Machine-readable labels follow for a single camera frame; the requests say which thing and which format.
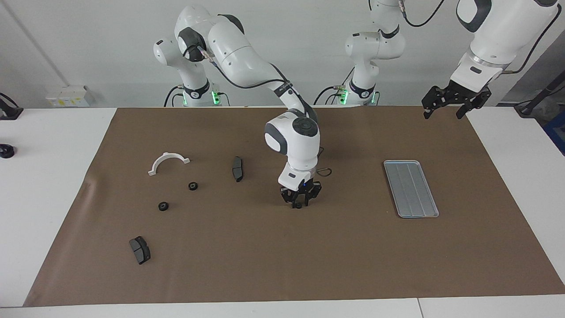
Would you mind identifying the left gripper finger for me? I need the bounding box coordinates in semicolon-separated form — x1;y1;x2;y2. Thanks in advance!
456;91;492;120
422;87;445;120

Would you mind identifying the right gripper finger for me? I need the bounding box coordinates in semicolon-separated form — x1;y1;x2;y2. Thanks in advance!
302;185;322;206
281;188;299;208

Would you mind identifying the silver metal tray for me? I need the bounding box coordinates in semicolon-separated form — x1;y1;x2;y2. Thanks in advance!
383;160;440;219

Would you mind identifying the black stand pole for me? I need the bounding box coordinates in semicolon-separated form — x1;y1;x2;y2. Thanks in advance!
514;79;565;117

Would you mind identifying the brown paper table mat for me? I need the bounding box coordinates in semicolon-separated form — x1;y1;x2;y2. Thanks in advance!
23;105;565;307

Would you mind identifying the blue crate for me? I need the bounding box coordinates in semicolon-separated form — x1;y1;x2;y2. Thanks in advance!
542;110;565;156

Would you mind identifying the short dark grey brake pad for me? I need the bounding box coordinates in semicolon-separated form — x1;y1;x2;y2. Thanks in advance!
129;236;151;265

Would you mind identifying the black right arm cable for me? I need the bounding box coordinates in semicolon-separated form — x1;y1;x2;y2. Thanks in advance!
199;44;335;178

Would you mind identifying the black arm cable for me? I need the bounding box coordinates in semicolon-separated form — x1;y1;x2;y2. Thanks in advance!
199;44;335;178
399;0;561;76

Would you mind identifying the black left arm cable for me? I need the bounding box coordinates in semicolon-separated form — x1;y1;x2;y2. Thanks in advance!
399;0;561;76

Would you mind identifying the black base cable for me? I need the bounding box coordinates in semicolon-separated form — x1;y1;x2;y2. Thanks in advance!
164;85;184;107
314;85;343;106

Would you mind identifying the white curved plastic bracket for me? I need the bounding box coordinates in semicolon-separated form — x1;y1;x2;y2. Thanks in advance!
148;152;191;176

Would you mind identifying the white wall socket box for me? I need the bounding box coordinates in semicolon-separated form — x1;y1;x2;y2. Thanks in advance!
45;85;95;108

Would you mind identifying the black clamp mount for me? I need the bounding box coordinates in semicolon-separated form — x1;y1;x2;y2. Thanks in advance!
0;93;23;121

